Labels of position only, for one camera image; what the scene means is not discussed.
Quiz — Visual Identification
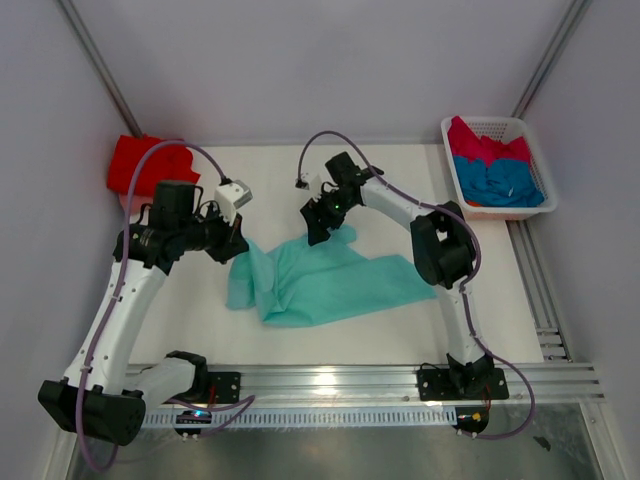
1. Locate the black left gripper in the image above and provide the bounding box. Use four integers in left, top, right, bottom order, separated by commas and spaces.
178, 202, 250, 265

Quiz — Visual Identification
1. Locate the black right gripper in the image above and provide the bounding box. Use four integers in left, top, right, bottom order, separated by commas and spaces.
300, 187, 357, 246

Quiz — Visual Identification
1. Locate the teal t shirt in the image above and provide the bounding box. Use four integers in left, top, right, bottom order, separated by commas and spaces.
226, 226, 436, 328

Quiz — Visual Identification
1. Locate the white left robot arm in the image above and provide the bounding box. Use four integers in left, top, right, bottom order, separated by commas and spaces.
38, 180, 252, 446

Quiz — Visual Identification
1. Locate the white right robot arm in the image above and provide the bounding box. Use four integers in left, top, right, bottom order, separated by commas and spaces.
295, 152, 495, 399

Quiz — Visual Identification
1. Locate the red folded t shirt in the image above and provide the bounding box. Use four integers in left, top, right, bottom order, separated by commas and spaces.
106, 135, 200, 197

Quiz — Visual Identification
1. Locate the pink folded t shirt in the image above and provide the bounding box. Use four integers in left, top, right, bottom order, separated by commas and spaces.
119, 195, 134, 216

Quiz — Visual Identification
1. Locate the magenta t shirt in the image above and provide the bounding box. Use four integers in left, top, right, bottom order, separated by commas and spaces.
447, 116, 531, 167

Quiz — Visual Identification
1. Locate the blue t shirt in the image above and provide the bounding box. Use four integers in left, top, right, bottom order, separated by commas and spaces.
453, 156, 545, 208

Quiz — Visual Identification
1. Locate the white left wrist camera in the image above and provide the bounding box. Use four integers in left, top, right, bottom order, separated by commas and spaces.
214, 180, 253, 224

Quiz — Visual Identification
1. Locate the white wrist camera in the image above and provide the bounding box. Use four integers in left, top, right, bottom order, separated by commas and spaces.
295, 173, 323, 197
214, 180, 253, 224

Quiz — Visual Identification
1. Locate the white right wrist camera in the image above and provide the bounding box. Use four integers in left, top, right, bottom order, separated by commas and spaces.
295, 173, 323, 197

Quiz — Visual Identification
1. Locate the aluminium mounting rail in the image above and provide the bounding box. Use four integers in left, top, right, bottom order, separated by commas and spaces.
209, 362, 605, 408

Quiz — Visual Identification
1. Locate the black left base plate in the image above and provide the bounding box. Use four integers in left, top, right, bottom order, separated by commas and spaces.
199, 371, 242, 406

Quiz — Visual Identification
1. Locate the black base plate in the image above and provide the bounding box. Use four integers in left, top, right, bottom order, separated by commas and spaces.
199, 371, 242, 406
416, 363, 510, 401

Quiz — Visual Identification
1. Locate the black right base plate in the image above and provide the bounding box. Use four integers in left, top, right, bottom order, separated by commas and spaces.
416, 363, 510, 401

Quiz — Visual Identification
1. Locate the white slotted cable duct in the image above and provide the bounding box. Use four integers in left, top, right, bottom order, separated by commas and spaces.
142, 404, 457, 429

